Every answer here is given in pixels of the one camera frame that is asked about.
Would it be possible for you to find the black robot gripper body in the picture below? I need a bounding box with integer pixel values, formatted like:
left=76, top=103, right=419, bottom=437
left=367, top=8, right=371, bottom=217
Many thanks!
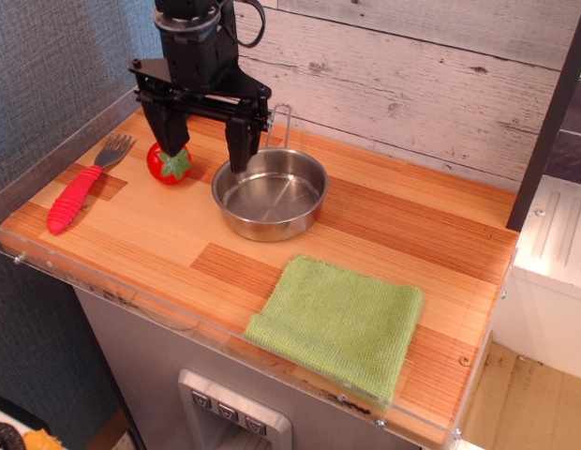
left=129, top=1, right=271, bottom=131

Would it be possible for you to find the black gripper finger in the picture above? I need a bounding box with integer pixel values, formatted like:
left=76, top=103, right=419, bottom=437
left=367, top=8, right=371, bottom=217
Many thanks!
left=225, top=116, right=261, bottom=173
left=141, top=97, right=189, bottom=157

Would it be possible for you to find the stainless steel pot with handle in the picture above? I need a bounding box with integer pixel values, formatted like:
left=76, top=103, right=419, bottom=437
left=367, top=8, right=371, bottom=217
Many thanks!
left=212, top=103, right=329, bottom=242

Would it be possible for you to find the red toy tomato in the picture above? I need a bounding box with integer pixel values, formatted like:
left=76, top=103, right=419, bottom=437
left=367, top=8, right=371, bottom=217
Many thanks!
left=146, top=142, right=192, bottom=185

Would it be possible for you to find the green microfiber cloth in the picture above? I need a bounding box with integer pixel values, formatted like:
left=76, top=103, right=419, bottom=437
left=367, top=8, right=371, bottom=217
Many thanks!
left=245, top=255, right=424, bottom=409

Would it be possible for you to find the silver toy fridge dispenser panel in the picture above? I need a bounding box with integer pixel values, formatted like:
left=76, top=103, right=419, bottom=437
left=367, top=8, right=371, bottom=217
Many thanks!
left=177, top=369, right=293, bottom=449

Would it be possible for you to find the clear acrylic table guard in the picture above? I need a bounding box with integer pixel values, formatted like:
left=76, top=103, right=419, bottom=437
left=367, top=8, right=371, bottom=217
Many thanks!
left=0, top=94, right=517, bottom=449

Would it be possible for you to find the white ribbed plastic unit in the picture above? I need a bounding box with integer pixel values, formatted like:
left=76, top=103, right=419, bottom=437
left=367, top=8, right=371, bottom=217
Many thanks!
left=510, top=175, right=581, bottom=306

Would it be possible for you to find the black and yellow object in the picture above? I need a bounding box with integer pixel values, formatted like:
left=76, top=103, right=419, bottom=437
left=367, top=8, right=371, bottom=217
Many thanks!
left=0, top=422, right=64, bottom=450

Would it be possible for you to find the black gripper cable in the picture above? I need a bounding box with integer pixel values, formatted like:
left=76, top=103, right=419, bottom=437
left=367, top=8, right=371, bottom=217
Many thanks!
left=219, top=0, right=266, bottom=48

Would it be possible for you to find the fork with red handle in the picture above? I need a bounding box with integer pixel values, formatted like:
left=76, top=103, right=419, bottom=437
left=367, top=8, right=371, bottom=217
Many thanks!
left=47, top=134, right=132, bottom=234

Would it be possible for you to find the dark vertical post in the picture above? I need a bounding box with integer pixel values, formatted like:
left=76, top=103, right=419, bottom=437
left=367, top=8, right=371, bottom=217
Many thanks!
left=506, top=14, right=581, bottom=232

